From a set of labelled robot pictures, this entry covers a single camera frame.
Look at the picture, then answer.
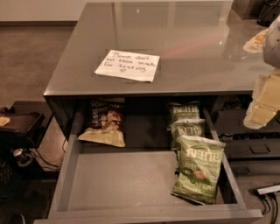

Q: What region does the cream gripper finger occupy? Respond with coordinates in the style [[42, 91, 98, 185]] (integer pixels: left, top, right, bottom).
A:
[[243, 102, 277, 130], [243, 29, 268, 53]]

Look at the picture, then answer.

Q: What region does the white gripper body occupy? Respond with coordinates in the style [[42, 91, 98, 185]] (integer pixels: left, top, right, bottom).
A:
[[253, 69, 280, 110]]

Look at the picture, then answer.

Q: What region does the green jalapeno chip bag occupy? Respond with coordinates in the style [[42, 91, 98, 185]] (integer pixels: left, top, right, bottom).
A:
[[171, 135, 225, 205]]

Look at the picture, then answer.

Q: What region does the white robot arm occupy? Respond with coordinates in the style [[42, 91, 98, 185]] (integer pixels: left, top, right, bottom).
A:
[[243, 16, 280, 130]]

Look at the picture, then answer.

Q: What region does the black container on counter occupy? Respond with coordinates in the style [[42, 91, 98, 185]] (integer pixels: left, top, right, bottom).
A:
[[257, 0, 280, 27]]

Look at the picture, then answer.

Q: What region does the grey counter cabinet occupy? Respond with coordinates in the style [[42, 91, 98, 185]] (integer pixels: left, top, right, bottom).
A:
[[45, 0, 273, 136]]

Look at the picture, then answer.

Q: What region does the back green chip bag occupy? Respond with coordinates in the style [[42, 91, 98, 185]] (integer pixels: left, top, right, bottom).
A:
[[167, 101, 200, 129]]

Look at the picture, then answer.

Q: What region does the middle green chip bag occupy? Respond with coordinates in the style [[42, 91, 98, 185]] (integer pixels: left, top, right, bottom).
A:
[[170, 119, 205, 149]]

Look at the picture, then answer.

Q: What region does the dark brown chip bag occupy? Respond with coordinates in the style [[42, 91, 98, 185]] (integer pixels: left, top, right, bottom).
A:
[[78, 98, 125, 147]]

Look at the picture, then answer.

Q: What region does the open grey top drawer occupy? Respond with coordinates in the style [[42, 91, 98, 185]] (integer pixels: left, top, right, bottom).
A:
[[34, 106, 262, 224]]

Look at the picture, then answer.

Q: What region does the grey power strip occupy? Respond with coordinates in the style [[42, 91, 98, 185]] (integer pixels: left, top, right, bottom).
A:
[[256, 185, 280, 195]]

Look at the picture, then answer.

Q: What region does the white handwritten paper note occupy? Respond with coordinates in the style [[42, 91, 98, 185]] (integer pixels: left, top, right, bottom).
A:
[[94, 50, 160, 82]]

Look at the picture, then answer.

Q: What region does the black cable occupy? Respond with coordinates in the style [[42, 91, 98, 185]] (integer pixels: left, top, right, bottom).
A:
[[259, 192, 279, 224]]

